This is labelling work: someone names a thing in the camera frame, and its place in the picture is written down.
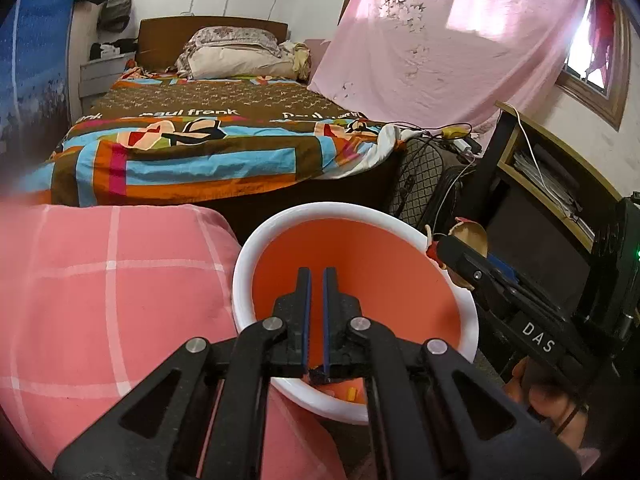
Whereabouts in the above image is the floral pillow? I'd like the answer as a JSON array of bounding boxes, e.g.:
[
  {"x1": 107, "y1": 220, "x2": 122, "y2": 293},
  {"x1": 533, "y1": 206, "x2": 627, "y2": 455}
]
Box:
[{"x1": 182, "y1": 27, "x2": 283, "y2": 61}]

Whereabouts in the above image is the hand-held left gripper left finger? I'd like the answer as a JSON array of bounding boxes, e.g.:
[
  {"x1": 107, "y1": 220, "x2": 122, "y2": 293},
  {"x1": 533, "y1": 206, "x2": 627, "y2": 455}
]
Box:
[{"x1": 52, "y1": 266, "x2": 313, "y2": 480}]

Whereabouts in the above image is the bed with colourful patchwork cover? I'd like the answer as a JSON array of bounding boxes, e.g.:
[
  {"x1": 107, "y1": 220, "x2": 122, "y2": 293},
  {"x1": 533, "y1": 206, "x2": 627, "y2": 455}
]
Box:
[{"x1": 15, "y1": 67, "x2": 426, "y2": 208}]

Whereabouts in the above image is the power strip with cables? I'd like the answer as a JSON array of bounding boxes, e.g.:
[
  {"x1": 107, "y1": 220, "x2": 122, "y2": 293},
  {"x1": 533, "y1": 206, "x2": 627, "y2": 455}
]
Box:
[{"x1": 400, "y1": 120, "x2": 481, "y2": 161}]

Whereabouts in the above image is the black clothes pile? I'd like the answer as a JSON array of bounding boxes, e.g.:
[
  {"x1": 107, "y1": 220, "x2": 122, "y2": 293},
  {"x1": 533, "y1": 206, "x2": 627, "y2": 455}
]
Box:
[{"x1": 90, "y1": 37, "x2": 138, "y2": 60}]

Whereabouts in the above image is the black and wood desk shelf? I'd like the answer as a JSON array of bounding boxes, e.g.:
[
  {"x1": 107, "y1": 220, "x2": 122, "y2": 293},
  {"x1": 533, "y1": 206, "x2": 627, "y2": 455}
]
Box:
[{"x1": 470, "y1": 101, "x2": 626, "y2": 311}]

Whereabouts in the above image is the window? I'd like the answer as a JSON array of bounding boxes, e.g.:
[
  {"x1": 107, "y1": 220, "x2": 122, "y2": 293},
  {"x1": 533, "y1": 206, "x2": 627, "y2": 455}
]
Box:
[{"x1": 555, "y1": 0, "x2": 631, "y2": 131}]

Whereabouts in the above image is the grey nightstand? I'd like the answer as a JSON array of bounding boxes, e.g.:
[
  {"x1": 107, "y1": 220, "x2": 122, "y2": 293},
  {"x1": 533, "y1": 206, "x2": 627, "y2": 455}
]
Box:
[{"x1": 79, "y1": 52, "x2": 138, "y2": 101}]

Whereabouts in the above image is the orange bucket with white rim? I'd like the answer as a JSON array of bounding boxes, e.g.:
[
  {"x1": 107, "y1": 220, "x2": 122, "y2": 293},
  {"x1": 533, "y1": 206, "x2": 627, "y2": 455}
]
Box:
[{"x1": 232, "y1": 202, "x2": 482, "y2": 426}]

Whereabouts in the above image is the blue dotted wardrobe cover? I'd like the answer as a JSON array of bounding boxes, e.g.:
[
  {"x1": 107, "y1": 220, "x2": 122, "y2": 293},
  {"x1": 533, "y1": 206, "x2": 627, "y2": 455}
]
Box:
[{"x1": 0, "y1": 0, "x2": 86, "y2": 161}]

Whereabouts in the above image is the white cable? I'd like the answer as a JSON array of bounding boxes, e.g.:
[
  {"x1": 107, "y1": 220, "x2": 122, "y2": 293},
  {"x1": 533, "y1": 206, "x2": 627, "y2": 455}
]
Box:
[{"x1": 515, "y1": 105, "x2": 596, "y2": 221}]

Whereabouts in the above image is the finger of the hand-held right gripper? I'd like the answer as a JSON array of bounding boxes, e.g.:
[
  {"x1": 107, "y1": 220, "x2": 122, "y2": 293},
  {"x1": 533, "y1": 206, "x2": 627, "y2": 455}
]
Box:
[
  {"x1": 486, "y1": 254, "x2": 563, "y2": 313},
  {"x1": 436, "y1": 235, "x2": 521, "y2": 321}
]

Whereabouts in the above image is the grey hanging bag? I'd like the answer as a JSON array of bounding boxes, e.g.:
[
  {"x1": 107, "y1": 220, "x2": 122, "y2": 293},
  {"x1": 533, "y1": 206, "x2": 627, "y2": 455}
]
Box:
[{"x1": 97, "y1": 0, "x2": 133, "y2": 33}]

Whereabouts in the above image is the pink checked blanket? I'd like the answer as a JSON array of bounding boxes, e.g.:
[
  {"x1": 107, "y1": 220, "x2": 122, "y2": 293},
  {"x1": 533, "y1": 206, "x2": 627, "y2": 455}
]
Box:
[{"x1": 0, "y1": 202, "x2": 351, "y2": 480}]

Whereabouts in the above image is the stack of papers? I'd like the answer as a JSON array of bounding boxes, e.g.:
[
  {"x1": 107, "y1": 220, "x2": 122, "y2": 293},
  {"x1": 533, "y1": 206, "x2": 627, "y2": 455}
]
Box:
[{"x1": 512, "y1": 147, "x2": 596, "y2": 236}]

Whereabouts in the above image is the person's right hand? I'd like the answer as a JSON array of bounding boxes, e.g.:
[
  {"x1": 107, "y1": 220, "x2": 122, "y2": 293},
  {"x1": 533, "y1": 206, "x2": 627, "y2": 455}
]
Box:
[{"x1": 510, "y1": 357, "x2": 588, "y2": 451}]

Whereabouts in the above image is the yellow cloth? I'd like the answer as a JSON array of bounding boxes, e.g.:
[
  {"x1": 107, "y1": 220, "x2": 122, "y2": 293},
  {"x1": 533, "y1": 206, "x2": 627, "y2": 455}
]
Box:
[{"x1": 290, "y1": 40, "x2": 313, "y2": 81}]

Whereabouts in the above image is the cream pillow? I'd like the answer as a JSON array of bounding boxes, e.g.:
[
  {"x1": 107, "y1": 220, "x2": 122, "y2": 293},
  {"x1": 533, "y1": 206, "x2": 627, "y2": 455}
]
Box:
[{"x1": 187, "y1": 45, "x2": 301, "y2": 81}]

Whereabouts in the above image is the wooden bed headboard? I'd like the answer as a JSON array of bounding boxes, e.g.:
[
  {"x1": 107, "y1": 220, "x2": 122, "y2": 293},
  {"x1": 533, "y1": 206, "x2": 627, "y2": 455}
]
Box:
[{"x1": 137, "y1": 16, "x2": 290, "y2": 68}]

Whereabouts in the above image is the pink floral hanging sheet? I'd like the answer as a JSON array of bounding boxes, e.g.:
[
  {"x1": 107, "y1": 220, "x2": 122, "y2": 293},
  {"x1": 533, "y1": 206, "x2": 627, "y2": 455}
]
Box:
[{"x1": 307, "y1": 0, "x2": 593, "y2": 133}]

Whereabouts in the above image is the pink window curtain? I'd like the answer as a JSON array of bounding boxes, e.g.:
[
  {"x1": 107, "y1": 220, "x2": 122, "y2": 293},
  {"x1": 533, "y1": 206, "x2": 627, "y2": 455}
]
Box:
[{"x1": 590, "y1": 0, "x2": 618, "y2": 76}]

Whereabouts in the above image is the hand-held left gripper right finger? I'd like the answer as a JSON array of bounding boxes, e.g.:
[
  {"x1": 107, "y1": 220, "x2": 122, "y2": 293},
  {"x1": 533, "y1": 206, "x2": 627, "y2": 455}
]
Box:
[{"x1": 322, "y1": 266, "x2": 583, "y2": 480}]

